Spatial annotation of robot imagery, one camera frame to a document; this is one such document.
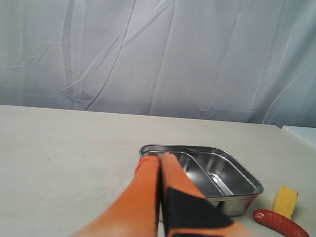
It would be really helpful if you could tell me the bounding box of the white backdrop curtain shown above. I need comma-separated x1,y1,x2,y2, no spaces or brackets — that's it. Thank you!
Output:
0,0,316,127

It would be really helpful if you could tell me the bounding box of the red sausage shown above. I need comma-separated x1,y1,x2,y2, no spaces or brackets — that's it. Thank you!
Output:
252,209,310,237

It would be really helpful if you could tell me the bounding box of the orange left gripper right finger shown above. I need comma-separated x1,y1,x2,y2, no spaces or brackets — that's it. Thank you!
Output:
160,153,249,237

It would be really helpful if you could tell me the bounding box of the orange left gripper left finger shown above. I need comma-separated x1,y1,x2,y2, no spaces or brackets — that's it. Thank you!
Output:
73,155,160,237

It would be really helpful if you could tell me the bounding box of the stainless steel lunch box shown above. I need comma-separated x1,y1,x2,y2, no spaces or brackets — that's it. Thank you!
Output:
139,144,264,217

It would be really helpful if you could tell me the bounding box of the yellow cheese wedge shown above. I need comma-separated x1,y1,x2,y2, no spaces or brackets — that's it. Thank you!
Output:
272,185,299,220

